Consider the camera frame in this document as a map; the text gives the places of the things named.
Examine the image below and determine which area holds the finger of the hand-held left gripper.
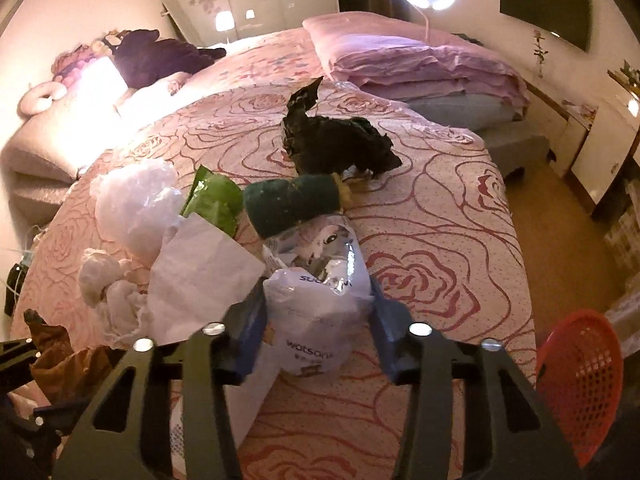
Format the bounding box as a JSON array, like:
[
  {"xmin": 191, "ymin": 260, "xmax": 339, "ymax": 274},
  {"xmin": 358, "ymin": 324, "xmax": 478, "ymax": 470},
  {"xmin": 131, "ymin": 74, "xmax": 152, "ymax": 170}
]
[{"xmin": 0, "ymin": 338, "xmax": 43, "ymax": 370}]

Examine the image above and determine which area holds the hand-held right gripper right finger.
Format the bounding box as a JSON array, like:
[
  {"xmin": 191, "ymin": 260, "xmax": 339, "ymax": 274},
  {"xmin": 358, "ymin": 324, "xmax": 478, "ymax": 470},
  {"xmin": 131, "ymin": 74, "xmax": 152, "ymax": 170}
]
[{"xmin": 367, "ymin": 277, "xmax": 583, "ymax": 480}]

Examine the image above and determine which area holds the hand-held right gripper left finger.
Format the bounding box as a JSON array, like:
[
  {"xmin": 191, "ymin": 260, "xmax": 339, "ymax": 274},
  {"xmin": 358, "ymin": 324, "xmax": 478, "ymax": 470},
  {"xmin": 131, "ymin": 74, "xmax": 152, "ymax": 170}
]
[{"xmin": 52, "ymin": 285, "xmax": 273, "ymax": 480}]

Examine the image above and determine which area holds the brown paper bag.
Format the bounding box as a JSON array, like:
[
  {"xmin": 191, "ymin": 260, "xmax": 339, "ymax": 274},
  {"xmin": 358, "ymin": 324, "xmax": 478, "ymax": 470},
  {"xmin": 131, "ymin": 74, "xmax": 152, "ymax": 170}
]
[{"xmin": 23, "ymin": 309, "xmax": 118, "ymax": 406}]

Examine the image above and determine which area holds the white printed plastic bag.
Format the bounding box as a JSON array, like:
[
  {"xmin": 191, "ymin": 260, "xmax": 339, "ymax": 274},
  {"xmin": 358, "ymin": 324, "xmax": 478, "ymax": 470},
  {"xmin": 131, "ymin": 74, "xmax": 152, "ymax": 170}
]
[{"xmin": 261, "ymin": 214, "xmax": 377, "ymax": 377}]

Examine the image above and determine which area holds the white paper sheet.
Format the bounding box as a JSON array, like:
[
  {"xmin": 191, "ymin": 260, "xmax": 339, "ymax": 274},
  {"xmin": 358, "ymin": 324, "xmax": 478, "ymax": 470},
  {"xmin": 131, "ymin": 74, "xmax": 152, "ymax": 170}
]
[{"xmin": 148, "ymin": 214, "xmax": 267, "ymax": 347}]

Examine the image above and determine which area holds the green and yellow sponge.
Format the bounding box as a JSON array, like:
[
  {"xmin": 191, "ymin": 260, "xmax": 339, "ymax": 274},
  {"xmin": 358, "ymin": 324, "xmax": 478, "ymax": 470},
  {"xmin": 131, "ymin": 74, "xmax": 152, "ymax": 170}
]
[{"xmin": 243, "ymin": 172, "xmax": 352, "ymax": 239}]

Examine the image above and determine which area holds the green snack packet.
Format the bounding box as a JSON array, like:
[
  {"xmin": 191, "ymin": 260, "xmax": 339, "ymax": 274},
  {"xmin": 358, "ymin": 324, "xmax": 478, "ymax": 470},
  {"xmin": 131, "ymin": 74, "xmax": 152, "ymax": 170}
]
[{"xmin": 179, "ymin": 164, "xmax": 246, "ymax": 238}]

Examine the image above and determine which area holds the clear plastic bag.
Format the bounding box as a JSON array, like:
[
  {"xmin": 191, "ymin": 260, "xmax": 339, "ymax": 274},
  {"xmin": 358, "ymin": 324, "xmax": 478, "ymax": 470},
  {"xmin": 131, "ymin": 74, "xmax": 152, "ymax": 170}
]
[{"xmin": 94, "ymin": 161, "xmax": 187, "ymax": 263}]

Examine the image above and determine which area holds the red plastic basket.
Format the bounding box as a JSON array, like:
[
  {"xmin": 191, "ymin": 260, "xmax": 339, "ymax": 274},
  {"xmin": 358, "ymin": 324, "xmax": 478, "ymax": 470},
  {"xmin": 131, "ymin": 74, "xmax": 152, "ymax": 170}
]
[{"xmin": 534, "ymin": 309, "xmax": 626, "ymax": 469}]

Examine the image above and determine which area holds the black plastic bag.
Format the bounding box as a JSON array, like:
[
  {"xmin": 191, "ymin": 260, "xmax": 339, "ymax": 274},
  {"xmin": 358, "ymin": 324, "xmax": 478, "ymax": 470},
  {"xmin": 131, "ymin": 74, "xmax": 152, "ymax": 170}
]
[{"xmin": 281, "ymin": 76, "xmax": 404, "ymax": 182}]

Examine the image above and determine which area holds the pink rose-patterned bed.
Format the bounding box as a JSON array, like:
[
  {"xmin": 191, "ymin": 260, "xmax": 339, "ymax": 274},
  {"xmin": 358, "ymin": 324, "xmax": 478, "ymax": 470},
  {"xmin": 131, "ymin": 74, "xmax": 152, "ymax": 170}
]
[{"xmin": 10, "ymin": 27, "xmax": 538, "ymax": 480}]

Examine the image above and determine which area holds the grey upholstered bench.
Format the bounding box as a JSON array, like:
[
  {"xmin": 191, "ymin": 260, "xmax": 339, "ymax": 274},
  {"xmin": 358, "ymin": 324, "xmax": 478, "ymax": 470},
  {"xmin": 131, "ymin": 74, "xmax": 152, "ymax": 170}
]
[{"xmin": 407, "ymin": 94, "xmax": 552, "ymax": 181}]

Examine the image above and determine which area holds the pink plush toy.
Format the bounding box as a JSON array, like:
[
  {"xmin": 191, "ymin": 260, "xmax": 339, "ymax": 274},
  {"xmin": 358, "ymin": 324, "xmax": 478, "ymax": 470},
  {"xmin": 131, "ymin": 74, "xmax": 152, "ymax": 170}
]
[{"xmin": 17, "ymin": 81, "xmax": 67, "ymax": 116}]

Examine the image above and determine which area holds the folded pink quilt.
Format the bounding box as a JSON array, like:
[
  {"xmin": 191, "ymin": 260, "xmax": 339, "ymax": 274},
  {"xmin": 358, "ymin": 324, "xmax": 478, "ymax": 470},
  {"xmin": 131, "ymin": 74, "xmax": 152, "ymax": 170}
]
[{"xmin": 302, "ymin": 11, "xmax": 532, "ymax": 117}]

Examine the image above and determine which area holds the white cabinet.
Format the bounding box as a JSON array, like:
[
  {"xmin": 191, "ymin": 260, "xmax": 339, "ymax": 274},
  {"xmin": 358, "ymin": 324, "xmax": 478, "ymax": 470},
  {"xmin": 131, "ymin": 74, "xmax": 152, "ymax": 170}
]
[{"xmin": 550, "ymin": 71, "xmax": 640, "ymax": 217}]

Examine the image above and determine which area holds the dark purple clothing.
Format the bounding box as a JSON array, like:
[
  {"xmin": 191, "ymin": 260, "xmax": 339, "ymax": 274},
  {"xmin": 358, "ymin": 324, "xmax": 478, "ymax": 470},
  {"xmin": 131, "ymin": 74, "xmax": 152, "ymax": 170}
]
[{"xmin": 111, "ymin": 29, "xmax": 227, "ymax": 87}]

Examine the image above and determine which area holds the black wall television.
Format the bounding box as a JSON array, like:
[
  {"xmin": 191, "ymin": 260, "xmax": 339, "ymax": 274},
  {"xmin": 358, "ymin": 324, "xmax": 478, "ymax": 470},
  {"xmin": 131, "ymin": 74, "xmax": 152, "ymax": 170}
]
[{"xmin": 498, "ymin": 0, "xmax": 592, "ymax": 52}]

